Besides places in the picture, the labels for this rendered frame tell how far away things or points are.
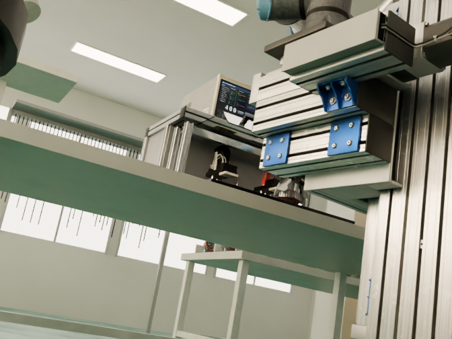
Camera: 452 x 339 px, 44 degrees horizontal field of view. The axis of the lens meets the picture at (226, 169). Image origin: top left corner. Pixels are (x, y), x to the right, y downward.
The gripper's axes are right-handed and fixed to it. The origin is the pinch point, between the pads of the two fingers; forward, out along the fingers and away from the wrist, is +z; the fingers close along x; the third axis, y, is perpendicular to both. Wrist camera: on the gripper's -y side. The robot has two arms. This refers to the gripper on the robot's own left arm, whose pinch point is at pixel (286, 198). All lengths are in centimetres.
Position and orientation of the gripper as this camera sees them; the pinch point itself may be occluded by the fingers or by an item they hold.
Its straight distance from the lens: 230.3
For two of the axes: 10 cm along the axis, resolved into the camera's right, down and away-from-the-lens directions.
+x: 8.6, 2.7, 4.3
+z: -3.9, 9.0, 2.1
